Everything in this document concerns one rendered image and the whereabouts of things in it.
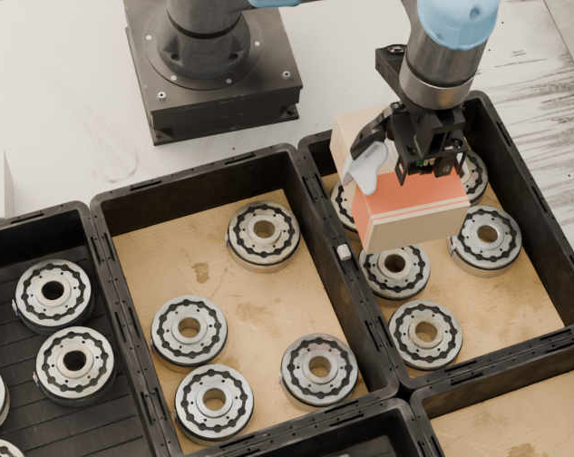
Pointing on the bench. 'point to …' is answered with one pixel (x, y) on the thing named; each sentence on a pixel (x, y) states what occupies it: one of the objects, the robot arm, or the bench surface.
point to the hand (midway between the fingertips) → (398, 168)
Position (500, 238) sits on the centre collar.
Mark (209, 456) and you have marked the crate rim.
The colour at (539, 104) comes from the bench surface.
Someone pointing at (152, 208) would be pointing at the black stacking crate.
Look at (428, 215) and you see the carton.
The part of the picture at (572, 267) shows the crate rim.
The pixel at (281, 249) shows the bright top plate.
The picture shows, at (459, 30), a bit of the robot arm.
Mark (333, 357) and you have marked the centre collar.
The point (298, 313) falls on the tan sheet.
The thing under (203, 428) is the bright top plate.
